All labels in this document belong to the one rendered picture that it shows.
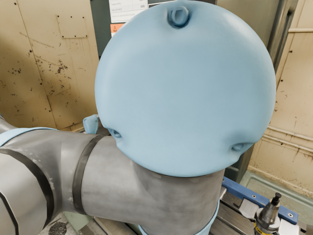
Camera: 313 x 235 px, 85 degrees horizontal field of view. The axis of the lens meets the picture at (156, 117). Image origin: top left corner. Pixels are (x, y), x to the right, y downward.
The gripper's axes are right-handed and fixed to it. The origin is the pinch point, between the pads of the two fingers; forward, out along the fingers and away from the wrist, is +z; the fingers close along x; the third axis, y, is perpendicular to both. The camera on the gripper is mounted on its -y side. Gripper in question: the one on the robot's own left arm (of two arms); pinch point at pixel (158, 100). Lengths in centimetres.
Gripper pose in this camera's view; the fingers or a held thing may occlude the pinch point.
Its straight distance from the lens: 83.2
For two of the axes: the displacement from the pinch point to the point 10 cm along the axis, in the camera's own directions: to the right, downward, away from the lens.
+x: 6.0, 3.5, -7.2
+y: 0.2, 8.9, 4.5
